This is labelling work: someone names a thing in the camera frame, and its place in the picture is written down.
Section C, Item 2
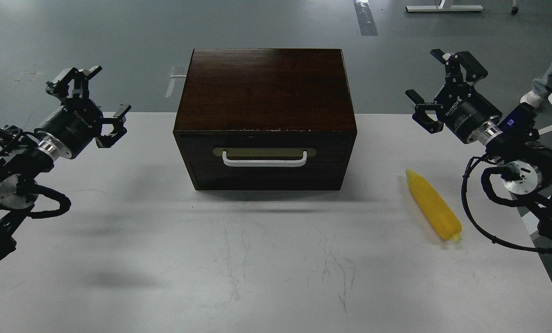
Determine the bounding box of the dark wooden drawer cabinet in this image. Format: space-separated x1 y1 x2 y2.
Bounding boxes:
173 48 358 191

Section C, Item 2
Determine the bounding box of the yellow corn cob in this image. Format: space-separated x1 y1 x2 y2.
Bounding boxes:
405 169 462 243

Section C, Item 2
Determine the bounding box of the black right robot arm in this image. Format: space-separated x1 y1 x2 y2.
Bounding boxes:
405 49 552 255

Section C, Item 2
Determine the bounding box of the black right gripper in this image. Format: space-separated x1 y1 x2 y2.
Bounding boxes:
405 49 503 144

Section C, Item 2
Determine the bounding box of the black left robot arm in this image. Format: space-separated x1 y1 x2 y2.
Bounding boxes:
0 66 130 261

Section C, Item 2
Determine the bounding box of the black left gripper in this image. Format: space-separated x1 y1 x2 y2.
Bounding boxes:
35 66 132 160

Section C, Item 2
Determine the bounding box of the white table leg base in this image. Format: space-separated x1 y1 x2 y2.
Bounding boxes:
405 0 484 13

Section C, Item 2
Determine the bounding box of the wooden drawer with white handle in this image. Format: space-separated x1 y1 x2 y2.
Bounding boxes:
178 134 355 191

